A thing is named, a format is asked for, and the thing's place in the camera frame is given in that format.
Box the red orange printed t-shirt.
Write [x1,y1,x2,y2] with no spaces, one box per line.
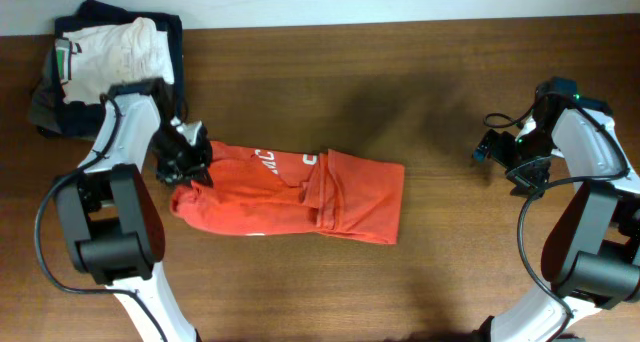
[169,141,405,245]

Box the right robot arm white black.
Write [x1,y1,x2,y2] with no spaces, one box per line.
[473,77,639,342]

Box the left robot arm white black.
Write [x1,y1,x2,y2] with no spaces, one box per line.
[45,78,213,341]

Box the navy folded garment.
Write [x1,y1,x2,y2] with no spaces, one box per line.
[28,0,188,139]

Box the white folded t-shirt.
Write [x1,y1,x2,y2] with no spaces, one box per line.
[55,17,175,105]

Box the grey folded garment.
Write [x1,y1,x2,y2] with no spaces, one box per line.
[25,49,101,142]

